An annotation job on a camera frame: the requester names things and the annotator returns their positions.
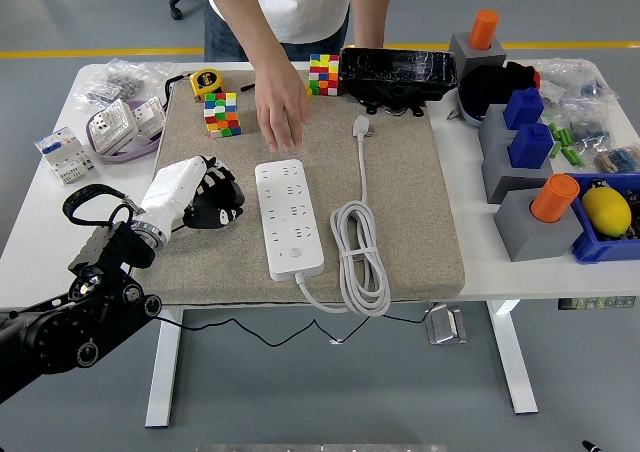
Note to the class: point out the white power strip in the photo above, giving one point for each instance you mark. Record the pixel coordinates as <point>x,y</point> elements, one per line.
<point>290,222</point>

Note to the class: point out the white circuit breaker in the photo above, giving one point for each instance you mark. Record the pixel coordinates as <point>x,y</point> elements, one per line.
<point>65,154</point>

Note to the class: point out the person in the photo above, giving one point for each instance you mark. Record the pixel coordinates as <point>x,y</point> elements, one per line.
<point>305,7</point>

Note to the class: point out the person's left forearm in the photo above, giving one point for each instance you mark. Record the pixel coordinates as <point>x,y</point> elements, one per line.
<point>372,7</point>

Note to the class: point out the clear bag of resistors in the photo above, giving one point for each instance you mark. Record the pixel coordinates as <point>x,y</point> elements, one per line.
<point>617,159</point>

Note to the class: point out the black penguin toy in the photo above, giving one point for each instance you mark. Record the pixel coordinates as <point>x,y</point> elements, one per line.
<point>596,184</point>

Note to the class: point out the small green cylinder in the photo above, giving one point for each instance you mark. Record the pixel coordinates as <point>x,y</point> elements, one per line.
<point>553,131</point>
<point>567,153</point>
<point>565,136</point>
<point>556,150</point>
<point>576,158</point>

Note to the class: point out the table control panel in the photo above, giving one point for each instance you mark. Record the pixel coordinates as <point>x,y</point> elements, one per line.
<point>595,303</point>

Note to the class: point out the blue plastic bin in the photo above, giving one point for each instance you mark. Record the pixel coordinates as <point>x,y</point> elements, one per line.
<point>600,252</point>

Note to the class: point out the blue square peg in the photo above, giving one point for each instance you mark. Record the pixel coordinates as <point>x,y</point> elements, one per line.
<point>522,109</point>
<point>530,147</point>

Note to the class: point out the clear bag grey screws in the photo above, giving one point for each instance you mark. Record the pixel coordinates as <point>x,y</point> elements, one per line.
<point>117,82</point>

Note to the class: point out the white wall socket panel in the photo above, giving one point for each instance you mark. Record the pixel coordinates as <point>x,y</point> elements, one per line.
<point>147,117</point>

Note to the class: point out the small red object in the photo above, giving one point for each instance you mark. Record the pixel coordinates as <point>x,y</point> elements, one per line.
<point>536,79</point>

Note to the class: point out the large clear parts bag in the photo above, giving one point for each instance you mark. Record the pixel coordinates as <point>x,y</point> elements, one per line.
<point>575,79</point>

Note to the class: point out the black plug adapter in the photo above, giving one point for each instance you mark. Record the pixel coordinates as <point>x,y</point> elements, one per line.
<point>227,197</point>

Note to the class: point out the purple tray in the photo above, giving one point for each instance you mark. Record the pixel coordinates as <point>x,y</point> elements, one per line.
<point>125,155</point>

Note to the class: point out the person's right hand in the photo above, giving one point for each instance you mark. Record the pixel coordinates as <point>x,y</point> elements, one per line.
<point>282,114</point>

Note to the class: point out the white table leg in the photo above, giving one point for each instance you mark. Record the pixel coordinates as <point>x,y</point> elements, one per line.
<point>515,367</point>
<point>162,402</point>

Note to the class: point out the grey-brown mat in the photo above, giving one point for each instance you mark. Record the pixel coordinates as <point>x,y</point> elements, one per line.
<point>410,197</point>

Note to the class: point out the yellow lemon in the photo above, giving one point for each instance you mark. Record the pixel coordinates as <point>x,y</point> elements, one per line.
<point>605,212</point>

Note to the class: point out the multicolour puzzle cube tower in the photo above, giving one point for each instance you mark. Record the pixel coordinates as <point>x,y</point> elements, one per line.
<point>325,74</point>
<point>222,117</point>

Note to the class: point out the yellow tape measure black label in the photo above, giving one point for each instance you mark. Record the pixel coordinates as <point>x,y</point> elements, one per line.
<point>206,83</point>

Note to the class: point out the white socket panel round holes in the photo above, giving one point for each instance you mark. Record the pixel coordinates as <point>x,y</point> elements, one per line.
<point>110,124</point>

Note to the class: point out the black cloth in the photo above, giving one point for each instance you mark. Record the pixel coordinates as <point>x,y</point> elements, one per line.
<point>487,87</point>

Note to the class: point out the grey peg holder block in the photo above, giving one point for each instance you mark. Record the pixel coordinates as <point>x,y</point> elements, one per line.
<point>530,237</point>
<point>492,54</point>
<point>492,122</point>
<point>500,172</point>

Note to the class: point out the orange cylinder peg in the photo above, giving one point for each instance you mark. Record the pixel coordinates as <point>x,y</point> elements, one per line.
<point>552,199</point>
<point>482,27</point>

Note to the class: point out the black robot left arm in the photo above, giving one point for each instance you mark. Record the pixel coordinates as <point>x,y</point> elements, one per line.
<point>50,332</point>

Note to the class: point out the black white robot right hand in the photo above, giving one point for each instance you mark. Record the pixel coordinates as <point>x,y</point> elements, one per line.
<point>592,447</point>

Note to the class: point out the light blue round base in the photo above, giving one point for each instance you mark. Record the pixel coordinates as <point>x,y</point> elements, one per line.
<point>470,116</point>

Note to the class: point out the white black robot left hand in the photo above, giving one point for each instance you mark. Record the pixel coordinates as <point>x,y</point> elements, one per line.
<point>175,187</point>

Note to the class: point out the black plastic-wrapped device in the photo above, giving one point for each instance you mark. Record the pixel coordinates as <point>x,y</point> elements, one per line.
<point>395,72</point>

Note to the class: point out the silver metal bracket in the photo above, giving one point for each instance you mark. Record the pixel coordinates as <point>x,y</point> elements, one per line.
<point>445,327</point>

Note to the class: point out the clear bag blue connectors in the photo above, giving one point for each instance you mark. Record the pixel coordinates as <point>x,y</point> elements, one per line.
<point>590,132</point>

